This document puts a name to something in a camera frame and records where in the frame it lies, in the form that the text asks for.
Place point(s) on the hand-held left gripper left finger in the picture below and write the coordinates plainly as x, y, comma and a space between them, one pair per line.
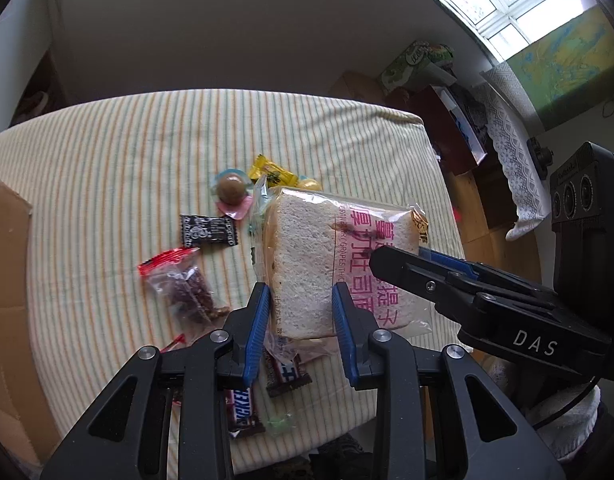
253, 332

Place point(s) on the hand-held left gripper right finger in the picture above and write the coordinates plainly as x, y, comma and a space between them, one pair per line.
343, 332

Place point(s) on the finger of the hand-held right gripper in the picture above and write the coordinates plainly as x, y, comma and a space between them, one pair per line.
412, 275
452, 262

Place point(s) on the sliced bread packet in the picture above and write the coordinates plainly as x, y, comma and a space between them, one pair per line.
302, 250

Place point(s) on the green candy packet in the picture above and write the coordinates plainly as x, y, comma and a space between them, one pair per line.
279, 423

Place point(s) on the brown jelly cup pink lid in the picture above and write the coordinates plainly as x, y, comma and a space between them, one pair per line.
230, 189

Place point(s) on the brown cardboard box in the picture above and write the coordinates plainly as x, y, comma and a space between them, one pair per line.
7, 310

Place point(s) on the brown chocolate bar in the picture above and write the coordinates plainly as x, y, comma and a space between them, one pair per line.
287, 375
244, 410

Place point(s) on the red snack wrapper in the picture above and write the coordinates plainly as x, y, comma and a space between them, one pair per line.
174, 342

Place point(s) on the clear red-edged dried fruit packet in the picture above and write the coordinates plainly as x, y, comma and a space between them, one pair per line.
187, 287

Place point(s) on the black device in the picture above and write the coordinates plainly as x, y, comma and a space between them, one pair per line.
539, 157

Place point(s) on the black snack packet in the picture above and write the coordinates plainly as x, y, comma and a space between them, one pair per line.
207, 230

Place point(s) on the white lace cloth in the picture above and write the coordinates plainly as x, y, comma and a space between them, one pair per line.
512, 160

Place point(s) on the small yellow round candy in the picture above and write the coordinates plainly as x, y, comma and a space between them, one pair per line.
309, 183

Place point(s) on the yellow candy packet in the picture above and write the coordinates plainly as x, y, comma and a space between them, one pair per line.
272, 170

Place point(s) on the small brown carton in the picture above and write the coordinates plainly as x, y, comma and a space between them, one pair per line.
357, 90

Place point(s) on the green tissue box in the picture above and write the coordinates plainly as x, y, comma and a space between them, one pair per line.
412, 65

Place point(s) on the striped bed sheet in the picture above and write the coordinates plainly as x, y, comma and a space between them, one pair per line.
112, 160

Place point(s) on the white framed window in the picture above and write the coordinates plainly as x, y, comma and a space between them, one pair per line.
487, 0

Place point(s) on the wall map poster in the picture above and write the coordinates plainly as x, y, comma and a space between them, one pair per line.
577, 60

